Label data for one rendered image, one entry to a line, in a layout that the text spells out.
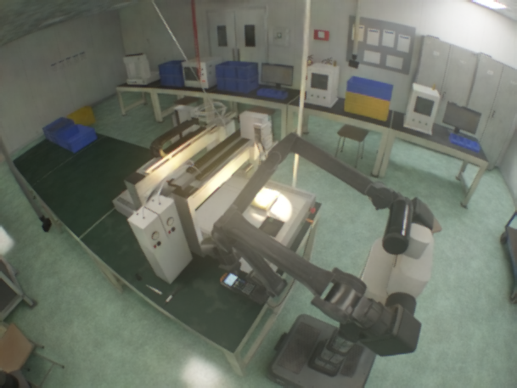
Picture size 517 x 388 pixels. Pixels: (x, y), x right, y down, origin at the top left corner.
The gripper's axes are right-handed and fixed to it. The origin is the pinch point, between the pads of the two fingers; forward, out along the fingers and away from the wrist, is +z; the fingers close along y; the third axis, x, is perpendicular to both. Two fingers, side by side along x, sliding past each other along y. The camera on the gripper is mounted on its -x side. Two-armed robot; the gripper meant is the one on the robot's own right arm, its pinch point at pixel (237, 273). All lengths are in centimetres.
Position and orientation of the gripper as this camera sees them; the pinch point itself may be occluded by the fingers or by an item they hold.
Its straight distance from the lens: 119.8
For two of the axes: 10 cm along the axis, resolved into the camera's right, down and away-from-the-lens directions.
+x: 8.3, 1.0, -5.5
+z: 2.5, 8.2, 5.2
